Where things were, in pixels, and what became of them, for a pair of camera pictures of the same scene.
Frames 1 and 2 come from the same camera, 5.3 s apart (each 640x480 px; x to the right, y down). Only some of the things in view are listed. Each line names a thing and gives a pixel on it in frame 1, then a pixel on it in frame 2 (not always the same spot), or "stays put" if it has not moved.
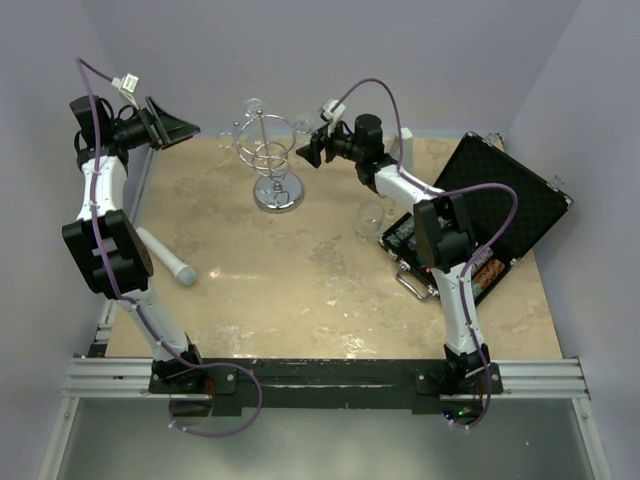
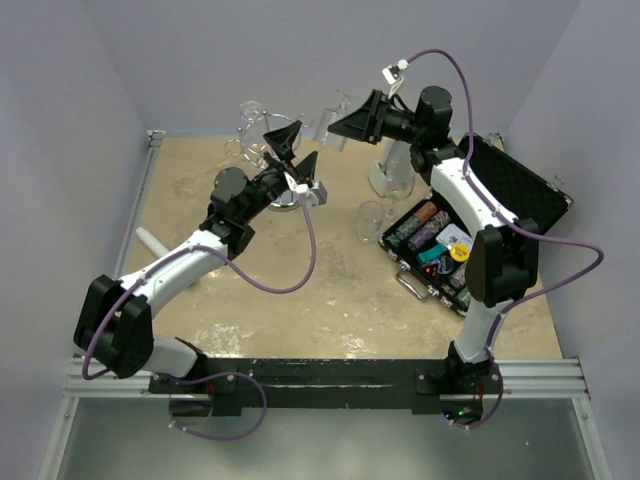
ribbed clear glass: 370,218 stays put
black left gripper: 169,130 to 284,139
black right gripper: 313,150 to 368,122
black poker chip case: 477,160 stays put
